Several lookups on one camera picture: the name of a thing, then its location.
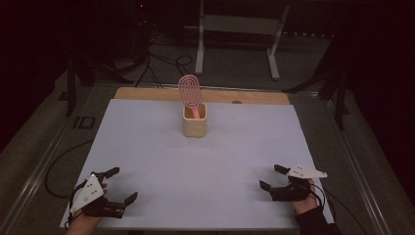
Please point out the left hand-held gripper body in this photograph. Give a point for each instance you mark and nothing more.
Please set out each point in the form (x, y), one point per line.
(89, 192)

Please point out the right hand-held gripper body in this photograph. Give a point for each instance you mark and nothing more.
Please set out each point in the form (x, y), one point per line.
(293, 192)

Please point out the yellow cheese-shaped cup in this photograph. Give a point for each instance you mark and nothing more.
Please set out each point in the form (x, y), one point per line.
(194, 127)

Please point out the pink slotted spatula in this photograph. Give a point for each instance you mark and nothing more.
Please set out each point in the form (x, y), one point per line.
(190, 89)

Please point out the person's right hand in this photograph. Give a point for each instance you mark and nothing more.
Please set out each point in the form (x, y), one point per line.
(306, 205)

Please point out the person's left hand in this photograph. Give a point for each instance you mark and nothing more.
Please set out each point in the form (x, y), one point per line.
(84, 222)

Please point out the white table mat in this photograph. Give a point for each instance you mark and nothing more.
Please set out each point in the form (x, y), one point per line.
(195, 169)

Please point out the dark metal stand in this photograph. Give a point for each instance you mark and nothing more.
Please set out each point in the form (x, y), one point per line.
(341, 98)
(70, 88)

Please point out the white metal stand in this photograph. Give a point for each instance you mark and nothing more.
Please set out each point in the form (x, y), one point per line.
(239, 24)

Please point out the metal floor rail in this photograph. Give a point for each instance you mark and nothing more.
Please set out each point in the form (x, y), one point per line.
(39, 166)
(355, 163)

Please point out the black square floor frame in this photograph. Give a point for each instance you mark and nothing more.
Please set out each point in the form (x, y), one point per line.
(78, 122)

